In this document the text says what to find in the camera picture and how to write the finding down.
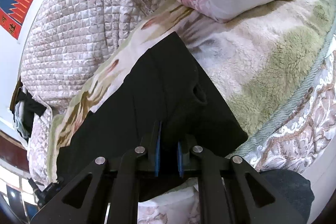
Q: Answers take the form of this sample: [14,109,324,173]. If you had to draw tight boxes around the dark clothes pile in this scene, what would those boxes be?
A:
[10,77,47,142]

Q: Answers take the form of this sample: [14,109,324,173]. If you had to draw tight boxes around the black pants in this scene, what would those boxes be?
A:
[57,33,248,202]

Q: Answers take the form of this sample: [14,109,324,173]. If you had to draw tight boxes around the floral plush blanket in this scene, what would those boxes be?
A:
[47,0,335,182]

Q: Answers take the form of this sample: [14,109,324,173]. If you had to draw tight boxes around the quilted beige bedspread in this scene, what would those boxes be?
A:
[21,0,165,185]

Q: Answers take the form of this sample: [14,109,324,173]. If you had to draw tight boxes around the dark red door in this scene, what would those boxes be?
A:
[0,131,29,173]

